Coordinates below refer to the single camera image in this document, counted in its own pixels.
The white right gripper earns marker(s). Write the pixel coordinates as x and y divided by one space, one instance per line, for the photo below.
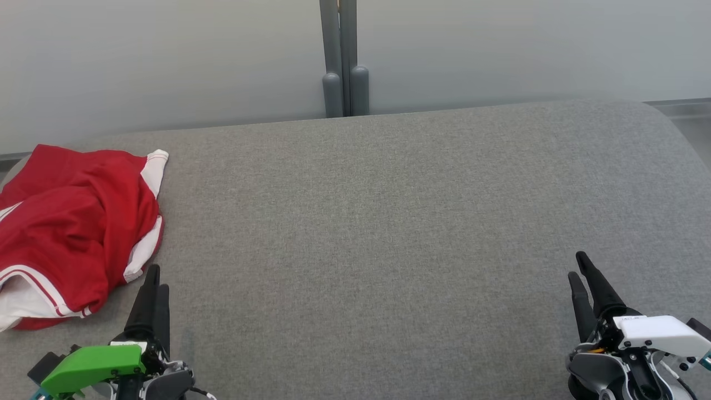
655 333

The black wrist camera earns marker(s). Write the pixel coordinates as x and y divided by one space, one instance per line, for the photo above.
44 366
701 329

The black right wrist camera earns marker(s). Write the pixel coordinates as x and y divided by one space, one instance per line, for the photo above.
701 329

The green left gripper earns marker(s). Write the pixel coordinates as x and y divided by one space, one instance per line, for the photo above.
94 364

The grey metal frame post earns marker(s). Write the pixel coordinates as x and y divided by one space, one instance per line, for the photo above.
345 55

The grey window base rail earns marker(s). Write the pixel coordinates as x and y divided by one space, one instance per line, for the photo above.
683 105
8 157

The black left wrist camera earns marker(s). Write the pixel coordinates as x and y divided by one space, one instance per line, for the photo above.
44 366

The red shorts with white stripe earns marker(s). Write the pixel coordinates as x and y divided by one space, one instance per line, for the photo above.
83 222

